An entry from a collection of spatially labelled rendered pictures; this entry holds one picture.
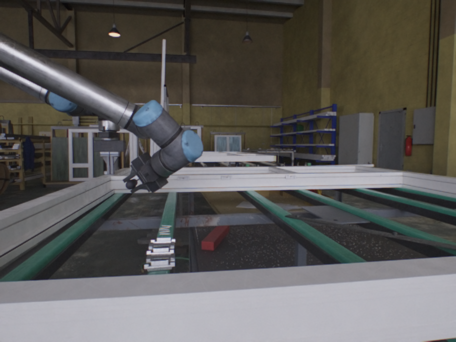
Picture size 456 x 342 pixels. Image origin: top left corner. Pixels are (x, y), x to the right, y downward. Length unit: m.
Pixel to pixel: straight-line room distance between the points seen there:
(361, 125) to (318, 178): 8.98
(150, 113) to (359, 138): 9.66
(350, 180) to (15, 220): 1.29
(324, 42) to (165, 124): 12.98
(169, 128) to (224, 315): 0.65
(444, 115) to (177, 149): 7.59
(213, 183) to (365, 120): 9.36
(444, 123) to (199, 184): 7.26
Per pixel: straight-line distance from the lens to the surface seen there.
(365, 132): 10.43
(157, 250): 0.57
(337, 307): 0.33
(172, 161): 0.91
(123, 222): 1.01
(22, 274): 0.57
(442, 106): 8.22
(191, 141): 0.88
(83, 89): 0.98
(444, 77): 8.32
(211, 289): 0.29
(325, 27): 13.91
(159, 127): 0.86
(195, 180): 1.29
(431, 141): 8.60
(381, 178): 1.58
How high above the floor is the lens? 1.07
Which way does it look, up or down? 5 degrees down
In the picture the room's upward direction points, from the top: straight up
